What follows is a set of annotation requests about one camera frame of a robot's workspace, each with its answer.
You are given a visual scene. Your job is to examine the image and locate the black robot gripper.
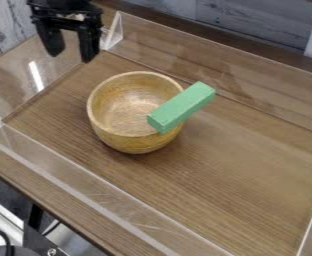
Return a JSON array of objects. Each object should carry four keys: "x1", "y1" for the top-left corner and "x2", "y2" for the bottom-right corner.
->
[{"x1": 26, "y1": 0, "x2": 102, "y2": 63}]

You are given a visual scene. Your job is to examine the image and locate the brown wooden bowl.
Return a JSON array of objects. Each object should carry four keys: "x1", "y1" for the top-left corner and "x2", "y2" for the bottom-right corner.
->
[{"x1": 86, "y1": 71, "x2": 182, "y2": 154}]

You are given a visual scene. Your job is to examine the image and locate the green rectangular block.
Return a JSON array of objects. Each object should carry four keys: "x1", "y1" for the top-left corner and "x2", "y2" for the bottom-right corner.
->
[{"x1": 146, "y1": 82, "x2": 216, "y2": 134}]

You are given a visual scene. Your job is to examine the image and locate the clear acrylic tray walls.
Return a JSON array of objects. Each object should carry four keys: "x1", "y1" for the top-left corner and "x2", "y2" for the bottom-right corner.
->
[{"x1": 0, "y1": 11, "x2": 312, "y2": 256}]

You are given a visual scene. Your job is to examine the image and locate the black metal table bracket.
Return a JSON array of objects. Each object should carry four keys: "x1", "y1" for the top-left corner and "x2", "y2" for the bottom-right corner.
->
[{"x1": 22, "y1": 204, "x2": 69, "y2": 256}]

